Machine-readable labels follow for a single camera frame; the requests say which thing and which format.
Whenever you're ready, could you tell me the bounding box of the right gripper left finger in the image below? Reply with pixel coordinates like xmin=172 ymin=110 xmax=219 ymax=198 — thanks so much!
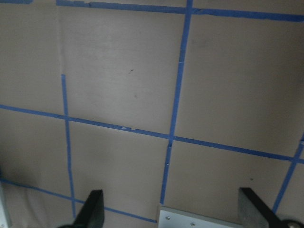
xmin=72 ymin=190 xmax=105 ymax=228

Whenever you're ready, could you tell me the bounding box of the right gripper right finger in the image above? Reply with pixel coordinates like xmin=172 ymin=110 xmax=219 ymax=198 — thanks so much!
xmin=238 ymin=188 xmax=288 ymax=228

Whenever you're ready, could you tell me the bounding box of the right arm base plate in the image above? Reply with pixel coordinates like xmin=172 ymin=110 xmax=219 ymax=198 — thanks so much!
xmin=158 ymin=206 xmax=243 ymax=228

